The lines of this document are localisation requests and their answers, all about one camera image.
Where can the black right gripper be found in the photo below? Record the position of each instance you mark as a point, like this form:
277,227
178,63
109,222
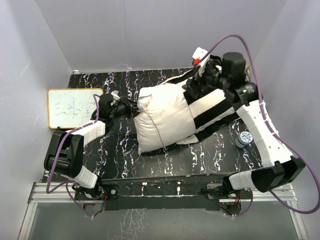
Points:
197,79

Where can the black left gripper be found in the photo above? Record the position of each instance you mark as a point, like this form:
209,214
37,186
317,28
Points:
132,107

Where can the black white striped pillowcase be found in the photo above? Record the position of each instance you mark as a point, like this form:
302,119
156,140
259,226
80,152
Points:
210,111

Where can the white pillow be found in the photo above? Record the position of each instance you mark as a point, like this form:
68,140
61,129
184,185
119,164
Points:
164,117

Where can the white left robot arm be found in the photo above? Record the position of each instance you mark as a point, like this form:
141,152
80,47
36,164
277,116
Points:
64,157

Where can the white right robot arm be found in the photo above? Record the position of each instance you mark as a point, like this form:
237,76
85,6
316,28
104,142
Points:
280,167

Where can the yellow framed whiteboard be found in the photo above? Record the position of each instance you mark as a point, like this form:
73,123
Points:
70,108

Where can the blue white tape roll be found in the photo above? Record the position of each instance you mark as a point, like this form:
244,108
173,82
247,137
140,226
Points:
244,139

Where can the aluminium table frame rail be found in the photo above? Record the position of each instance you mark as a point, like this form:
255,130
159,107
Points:
158,211

